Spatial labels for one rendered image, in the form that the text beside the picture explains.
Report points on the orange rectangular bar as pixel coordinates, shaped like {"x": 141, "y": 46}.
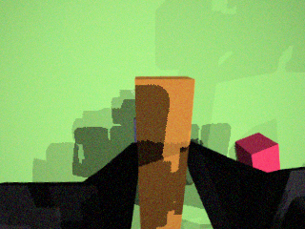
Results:
{"x": 164, "y": 114}

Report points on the red cube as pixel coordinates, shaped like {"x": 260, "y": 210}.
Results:
{"x": 258, "y": 151}

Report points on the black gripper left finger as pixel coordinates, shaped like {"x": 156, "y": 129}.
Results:
{"x": 104, "y": 200}

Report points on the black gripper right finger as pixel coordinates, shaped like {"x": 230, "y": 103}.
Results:
{"x": 238, "y": 196}

